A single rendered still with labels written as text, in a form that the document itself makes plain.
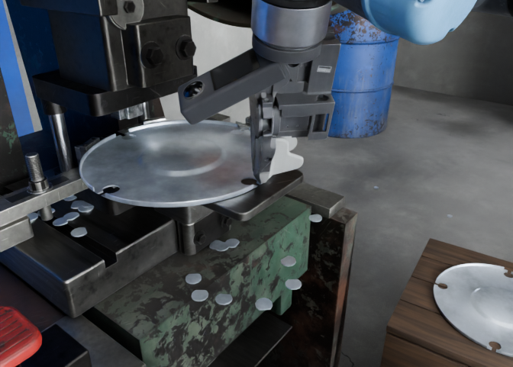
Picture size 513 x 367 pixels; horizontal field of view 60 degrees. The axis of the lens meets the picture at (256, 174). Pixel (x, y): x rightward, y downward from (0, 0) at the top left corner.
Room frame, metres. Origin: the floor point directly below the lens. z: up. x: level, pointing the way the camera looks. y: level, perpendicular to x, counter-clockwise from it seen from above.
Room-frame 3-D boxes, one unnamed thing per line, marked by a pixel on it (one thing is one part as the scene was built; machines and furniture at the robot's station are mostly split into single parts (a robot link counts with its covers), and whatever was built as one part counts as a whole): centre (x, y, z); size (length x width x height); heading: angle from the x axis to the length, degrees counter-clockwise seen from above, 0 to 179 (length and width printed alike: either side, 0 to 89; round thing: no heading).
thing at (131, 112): (0.68, 0.20, 0.84); 0.05 x 0.03 x 0.04; 142
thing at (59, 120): (0.66, 0.31, 0.81); 0.02 x 0.02 x 0.14
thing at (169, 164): (0.61, 0.11, 0.78); 0.29 x 0.29 x 0.01
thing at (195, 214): (0.58, 0.07, 0.72); 0.25 x 0.14 x 0.14; 52
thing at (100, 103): (0.69, 0.21, 0.86); 0.20 x 0.16 x 0.05; 142
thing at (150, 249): (0.69, 0.21, 0.68); 0.45 x 0.30 x 0.06; 142
